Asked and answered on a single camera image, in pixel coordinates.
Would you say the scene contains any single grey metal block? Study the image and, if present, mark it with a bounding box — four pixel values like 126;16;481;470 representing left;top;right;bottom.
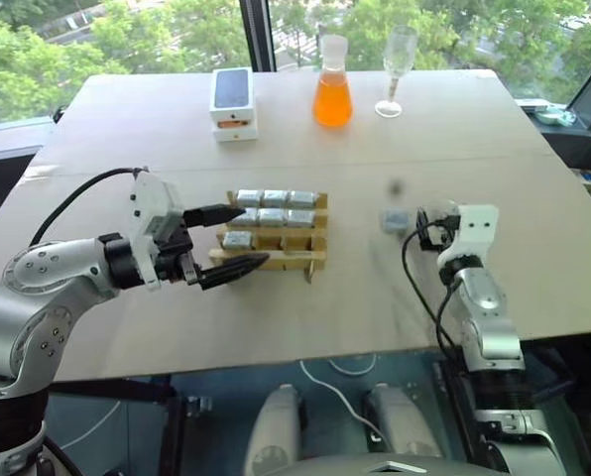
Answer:
379;209;411;235

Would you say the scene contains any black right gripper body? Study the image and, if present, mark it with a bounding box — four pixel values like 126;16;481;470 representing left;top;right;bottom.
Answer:
415;207;461;252

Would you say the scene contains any white cable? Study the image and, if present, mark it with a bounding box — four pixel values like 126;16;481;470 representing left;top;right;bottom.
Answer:
298;357;382;443

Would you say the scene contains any wooden tray rack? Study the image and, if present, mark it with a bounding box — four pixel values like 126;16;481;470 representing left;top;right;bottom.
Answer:
207;188;330;285

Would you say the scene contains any white and teal clutter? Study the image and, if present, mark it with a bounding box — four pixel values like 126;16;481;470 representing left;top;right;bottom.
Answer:
515;97;580;128

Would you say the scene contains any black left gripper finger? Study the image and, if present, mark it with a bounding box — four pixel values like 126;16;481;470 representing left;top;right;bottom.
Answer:
183;202;248;229
194;252;272;292

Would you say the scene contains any dark slanted window frame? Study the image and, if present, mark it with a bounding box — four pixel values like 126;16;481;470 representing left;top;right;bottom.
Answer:
564;48;591;131

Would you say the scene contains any grey rounded robot leg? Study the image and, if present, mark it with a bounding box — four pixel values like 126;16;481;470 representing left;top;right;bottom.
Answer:
361;380;444;458
244;383;307;476

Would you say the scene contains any flask with orange liquid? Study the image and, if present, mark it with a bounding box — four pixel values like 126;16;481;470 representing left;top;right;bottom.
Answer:
312;34;355;127

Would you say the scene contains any dark window frame post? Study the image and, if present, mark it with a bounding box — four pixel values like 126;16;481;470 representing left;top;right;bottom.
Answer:
238;0;278;73

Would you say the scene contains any white phone box with print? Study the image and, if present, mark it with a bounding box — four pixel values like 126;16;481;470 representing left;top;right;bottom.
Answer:
208;67;256;128

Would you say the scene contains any clear wine glass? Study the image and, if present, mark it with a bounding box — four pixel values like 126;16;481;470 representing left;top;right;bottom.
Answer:
374;25;420;119

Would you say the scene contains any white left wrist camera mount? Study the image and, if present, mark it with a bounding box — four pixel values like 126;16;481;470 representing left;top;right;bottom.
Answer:
128;167;185;293

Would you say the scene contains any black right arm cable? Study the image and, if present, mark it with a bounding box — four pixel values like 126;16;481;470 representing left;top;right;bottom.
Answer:
401;212;464;354

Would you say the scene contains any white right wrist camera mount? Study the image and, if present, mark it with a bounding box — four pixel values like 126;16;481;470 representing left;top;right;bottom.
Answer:
435;201;501;272

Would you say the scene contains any plain white phone box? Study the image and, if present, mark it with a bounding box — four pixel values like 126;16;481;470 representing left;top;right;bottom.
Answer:
212;122;259;145

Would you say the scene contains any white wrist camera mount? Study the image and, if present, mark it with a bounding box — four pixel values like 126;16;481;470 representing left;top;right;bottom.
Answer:
128;167;185;293
435;201;501;272

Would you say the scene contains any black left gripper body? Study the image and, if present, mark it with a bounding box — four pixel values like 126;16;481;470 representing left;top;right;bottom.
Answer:
154;207;202;287

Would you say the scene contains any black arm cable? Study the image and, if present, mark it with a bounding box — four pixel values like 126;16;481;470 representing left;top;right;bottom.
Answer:
29;167;149;245
401;212;464;354

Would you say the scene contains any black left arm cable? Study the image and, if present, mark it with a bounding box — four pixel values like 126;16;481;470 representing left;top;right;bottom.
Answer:
29;167;149;245

